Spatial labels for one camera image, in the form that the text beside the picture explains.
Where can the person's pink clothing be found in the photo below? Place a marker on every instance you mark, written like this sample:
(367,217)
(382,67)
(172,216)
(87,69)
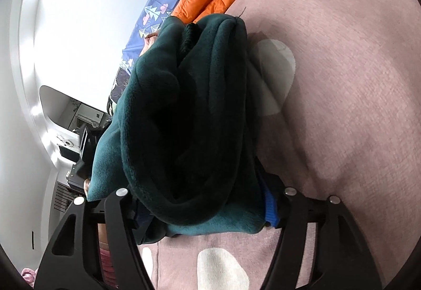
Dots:
(107,257)

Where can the dark printed cloth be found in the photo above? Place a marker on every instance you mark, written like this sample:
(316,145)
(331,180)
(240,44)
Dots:
(120,82)

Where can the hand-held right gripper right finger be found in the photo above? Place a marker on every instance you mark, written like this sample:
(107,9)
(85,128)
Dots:
(269,207)

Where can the pink fluffy slipper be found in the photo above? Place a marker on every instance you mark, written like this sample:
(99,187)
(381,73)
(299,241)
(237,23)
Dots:
(29,278)

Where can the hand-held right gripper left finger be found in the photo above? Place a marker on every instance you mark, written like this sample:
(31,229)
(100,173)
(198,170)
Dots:
(125,224)

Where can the dark green fleece sweater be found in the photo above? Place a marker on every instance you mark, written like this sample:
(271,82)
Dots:
(184,112)

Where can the pink quilted jacket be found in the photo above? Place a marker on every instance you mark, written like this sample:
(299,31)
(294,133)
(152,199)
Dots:
(149,43)

